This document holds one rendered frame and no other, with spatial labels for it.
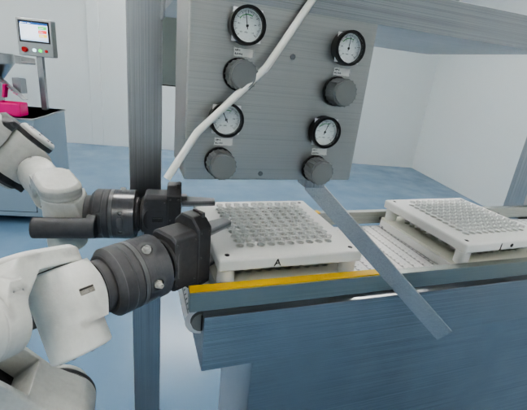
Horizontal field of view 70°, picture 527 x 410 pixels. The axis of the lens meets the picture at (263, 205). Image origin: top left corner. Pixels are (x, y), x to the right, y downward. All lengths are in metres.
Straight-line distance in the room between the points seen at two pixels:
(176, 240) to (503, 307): 0.69
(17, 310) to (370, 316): 0.53
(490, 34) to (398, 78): 5.37
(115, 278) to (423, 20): 0.48
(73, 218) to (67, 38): 5.07
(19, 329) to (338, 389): 0.63
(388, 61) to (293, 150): 5.45
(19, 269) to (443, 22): 0.54
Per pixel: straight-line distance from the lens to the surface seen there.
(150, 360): 1.00
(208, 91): 0.42
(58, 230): 0.68
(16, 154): 0.92
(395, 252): 0.85
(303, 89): 0.46
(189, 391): 1.68
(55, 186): 0.70
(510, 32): 0.64
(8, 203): 3.17
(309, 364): 0.78
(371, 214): 0.96
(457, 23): 0.57
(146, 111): 0.74
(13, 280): 0.41
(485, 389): 1.20
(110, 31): 5.55
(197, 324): 0.59
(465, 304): 0.85
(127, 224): 0.68
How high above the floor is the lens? 1.23
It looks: 20 degrees down
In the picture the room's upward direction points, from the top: 6 degrees clockwise
